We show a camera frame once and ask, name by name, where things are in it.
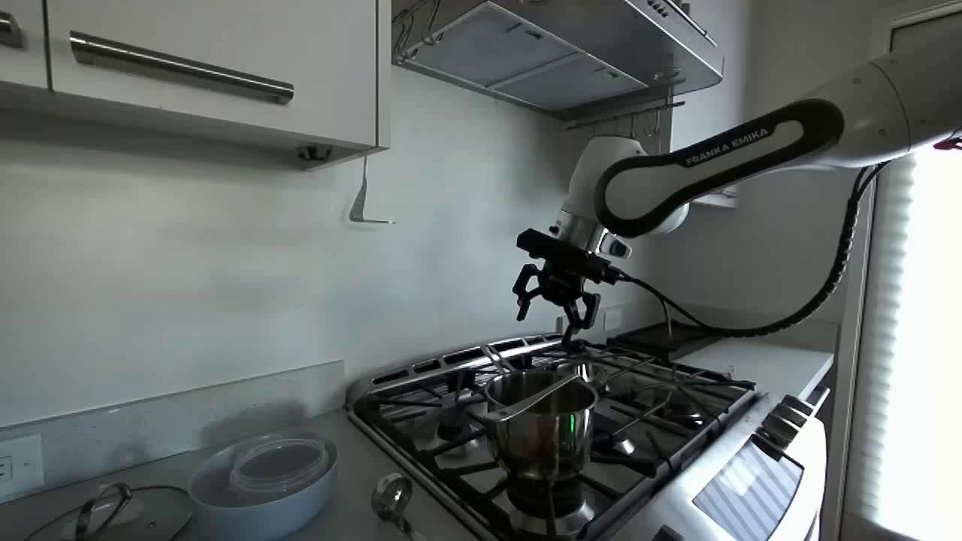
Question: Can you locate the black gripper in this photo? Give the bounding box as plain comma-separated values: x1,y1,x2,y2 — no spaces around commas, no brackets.
510,261,615,345

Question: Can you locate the stainless steel pot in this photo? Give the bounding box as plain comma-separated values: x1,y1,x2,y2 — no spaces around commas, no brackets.
475,343,603,517

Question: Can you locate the glass pot lid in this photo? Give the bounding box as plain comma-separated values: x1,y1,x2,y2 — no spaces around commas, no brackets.
18,480,199,541

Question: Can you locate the black tray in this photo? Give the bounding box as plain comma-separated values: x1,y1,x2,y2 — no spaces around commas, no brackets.
608,317,727,362

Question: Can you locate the steel range hood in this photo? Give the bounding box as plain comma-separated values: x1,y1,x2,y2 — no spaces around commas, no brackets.
391,0,727,114

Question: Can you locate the small chrome round object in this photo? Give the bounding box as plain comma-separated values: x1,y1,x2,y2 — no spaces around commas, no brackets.
369,472,413,528

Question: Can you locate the stainless steel gas range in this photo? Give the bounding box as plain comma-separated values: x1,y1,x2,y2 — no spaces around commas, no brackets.
343,333,835,541

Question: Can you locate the small metal cabinet fitting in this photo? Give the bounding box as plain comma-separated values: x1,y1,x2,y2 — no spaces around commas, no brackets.
295,142,340,169

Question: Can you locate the white window blind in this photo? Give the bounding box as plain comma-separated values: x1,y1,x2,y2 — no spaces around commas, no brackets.
868,147,962,541

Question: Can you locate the narrow white upper cabinet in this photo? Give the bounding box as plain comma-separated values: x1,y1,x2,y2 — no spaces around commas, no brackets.
0,0,52,100

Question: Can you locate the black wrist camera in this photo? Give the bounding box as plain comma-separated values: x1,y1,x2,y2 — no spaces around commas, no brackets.
513,225,625,289

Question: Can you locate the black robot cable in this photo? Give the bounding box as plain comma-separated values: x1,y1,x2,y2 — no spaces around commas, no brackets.
614,161,891,338

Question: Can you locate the steel cabinet bar handle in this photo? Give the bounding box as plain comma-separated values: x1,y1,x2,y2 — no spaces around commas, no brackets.
65,28,296,107

